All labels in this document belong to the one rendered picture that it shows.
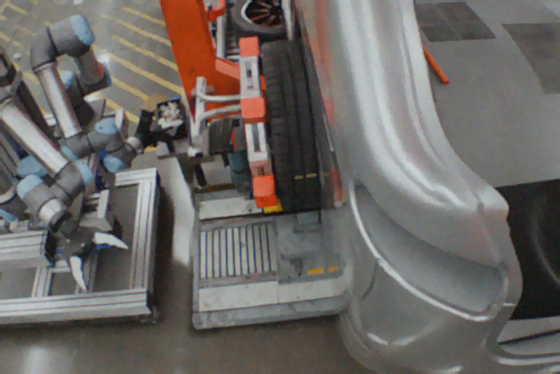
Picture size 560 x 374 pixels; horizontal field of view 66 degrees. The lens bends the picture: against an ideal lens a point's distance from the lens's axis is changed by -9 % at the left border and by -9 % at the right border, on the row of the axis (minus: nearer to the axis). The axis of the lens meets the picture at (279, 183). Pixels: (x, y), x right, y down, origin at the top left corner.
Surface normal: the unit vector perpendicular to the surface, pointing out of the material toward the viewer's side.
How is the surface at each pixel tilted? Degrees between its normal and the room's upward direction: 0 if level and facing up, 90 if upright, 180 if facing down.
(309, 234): 0
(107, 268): 0
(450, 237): 73
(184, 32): 90
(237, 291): 0
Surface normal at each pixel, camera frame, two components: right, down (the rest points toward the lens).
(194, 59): 0.09, 0.76
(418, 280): 0.14, -0.54
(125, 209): -0.08, -0.64
